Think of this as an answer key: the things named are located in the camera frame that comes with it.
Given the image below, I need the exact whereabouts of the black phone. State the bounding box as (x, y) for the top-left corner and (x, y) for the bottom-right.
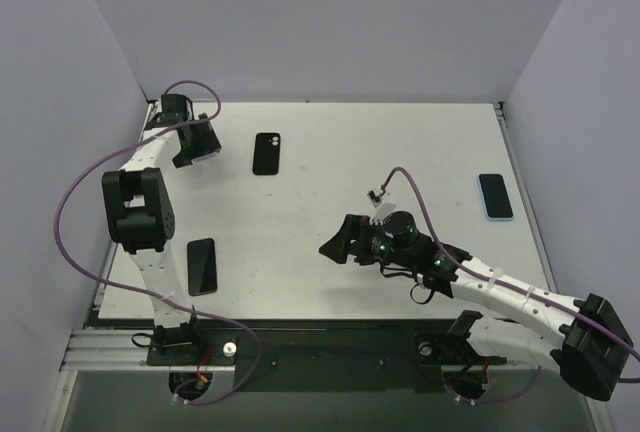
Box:
(187, 238), (218, 297)

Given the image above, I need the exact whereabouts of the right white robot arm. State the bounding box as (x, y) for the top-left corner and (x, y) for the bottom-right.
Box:
(319, 211), (633, 401)

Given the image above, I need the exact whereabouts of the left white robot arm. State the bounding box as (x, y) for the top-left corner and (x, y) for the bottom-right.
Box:
(101, 94), (221, 364)

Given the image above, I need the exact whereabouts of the phone in lilac case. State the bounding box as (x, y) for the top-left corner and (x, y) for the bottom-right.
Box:
(192, 150), (220, 163)

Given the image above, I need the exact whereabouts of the phone in blue case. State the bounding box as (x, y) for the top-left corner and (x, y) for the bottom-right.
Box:
(478, 174), (514, 221)

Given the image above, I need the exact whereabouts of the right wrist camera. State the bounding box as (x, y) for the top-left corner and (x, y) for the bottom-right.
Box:
(367, 188), (397, 225)

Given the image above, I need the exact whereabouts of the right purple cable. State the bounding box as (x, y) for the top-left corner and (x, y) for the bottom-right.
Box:
(382, 166), (640, 406)

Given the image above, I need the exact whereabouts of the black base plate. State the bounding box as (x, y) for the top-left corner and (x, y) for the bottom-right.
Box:
(146, 314), (506, 401)

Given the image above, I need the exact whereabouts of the aluminium rail frame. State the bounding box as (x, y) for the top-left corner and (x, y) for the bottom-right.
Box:
(42, 101), (601, 432)

